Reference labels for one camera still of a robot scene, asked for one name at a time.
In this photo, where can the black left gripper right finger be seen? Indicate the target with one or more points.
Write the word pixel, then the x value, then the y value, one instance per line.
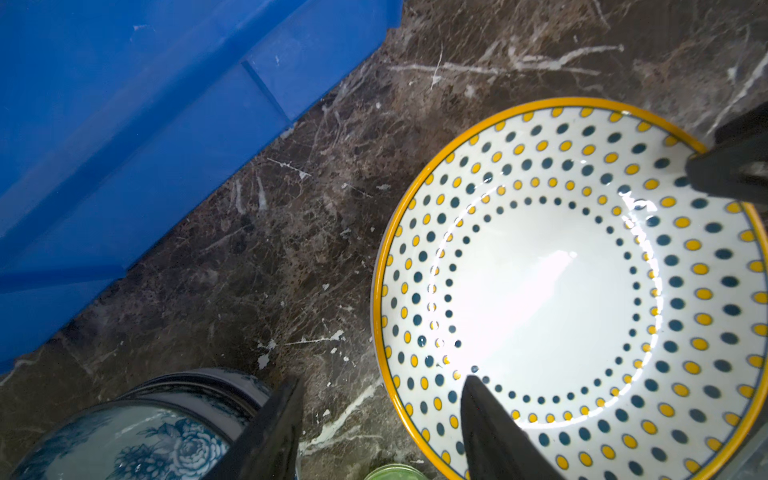
pixel 496 448

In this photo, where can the green glass cup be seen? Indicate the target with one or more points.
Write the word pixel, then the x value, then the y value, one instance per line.
pixel 395 471

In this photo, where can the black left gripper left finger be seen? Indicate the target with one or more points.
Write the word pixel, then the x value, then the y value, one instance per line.
pixel 268 447

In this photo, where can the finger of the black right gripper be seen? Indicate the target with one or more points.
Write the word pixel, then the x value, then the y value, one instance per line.
pixel 736 167

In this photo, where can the blue plastic bin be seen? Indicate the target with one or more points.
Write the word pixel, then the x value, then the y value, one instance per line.
pixel 119 117

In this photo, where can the blue floral ceramic bowl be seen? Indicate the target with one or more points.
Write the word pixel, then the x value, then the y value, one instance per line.
pixel 176 426

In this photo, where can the yellow rimmed dotted plate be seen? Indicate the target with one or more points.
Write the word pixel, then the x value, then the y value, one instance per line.
pixel 557 252

